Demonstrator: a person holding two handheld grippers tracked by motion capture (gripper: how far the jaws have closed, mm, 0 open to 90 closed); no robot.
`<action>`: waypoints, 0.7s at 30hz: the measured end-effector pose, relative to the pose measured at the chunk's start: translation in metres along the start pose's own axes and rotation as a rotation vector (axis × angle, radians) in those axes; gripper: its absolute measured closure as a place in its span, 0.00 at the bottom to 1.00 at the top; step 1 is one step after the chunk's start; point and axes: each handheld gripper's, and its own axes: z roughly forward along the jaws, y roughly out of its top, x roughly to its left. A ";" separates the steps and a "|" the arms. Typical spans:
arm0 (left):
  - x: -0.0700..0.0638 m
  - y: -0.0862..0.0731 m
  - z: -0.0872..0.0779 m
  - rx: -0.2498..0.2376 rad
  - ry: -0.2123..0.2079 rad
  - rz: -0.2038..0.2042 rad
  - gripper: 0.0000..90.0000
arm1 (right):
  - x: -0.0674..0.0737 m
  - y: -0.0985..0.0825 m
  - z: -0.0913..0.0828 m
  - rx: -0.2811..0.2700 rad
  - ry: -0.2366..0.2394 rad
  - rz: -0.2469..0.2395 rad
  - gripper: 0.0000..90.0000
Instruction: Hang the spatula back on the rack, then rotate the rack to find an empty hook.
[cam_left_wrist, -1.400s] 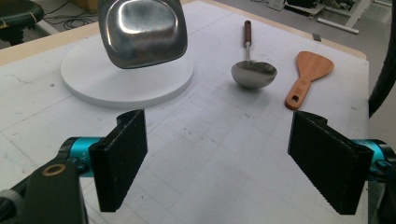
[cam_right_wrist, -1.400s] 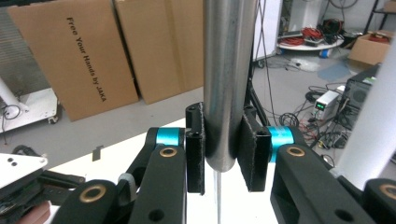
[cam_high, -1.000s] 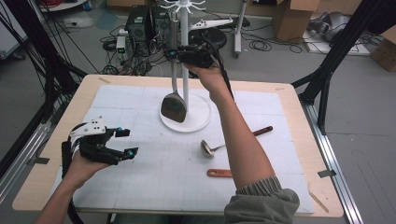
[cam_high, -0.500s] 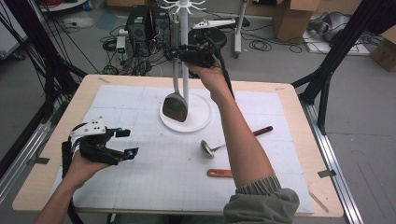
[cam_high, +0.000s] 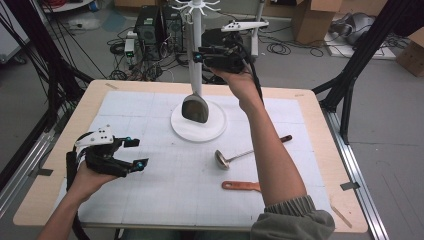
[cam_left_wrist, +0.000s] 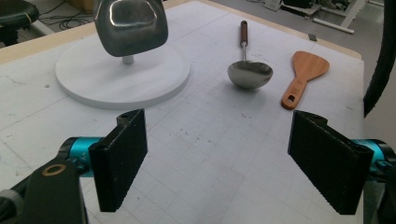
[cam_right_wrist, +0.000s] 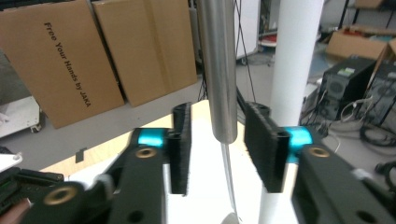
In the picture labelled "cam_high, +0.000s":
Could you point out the person's left hand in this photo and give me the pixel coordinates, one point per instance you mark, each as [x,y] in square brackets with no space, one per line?
[86,185]

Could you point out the white flat board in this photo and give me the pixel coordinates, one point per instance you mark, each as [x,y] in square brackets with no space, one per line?
[366,53]

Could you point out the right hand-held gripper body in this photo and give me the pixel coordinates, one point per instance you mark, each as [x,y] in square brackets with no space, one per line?
[226,60]

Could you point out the black computer tower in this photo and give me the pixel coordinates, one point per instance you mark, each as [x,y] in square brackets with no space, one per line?
[150,33]

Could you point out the black metal frame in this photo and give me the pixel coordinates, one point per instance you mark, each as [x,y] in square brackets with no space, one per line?
[353,63]
[50,66]

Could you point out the person's right hand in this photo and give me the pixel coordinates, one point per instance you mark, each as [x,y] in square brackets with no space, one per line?
[243,88]

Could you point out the grey tape strip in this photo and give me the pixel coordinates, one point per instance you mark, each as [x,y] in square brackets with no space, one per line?
[41,172]
[350,186]

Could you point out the light wooden table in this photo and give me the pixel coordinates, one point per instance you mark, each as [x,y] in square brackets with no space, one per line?
[318,133]

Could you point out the brown wooden rice paddle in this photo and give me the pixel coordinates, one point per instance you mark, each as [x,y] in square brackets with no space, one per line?
[240,185]

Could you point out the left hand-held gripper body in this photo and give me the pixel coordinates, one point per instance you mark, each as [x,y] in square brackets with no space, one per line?
[100,160]

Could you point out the thin wooden stick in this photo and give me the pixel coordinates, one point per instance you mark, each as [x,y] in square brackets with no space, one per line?
[340,216]

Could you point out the white floor stand pole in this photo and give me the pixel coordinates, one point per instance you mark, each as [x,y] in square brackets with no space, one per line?
[255,41]

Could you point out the white grid mat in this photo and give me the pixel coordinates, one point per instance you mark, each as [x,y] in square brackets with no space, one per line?
[150,200]

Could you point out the grey bag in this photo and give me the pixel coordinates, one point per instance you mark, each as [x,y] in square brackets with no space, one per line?
[353,28]

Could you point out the white box with green light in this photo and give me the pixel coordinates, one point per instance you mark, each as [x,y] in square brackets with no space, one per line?
[129,45]

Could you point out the grey-green sleeve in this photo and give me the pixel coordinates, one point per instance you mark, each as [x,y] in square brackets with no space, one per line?
[293,220]

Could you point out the closed cardboard box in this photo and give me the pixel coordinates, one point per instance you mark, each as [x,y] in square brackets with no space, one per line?
[411,55]

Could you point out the white utensil rack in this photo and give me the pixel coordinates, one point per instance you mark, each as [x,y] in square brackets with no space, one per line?
[200,131]

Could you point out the open cardboard box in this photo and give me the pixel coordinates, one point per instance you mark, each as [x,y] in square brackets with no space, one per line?
[313,23]

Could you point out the steel turner spatula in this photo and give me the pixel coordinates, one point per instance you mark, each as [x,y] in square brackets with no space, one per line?
[195,108]

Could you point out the aluminium rail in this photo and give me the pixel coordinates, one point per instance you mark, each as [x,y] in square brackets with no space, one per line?
[360,173]
[23,166]

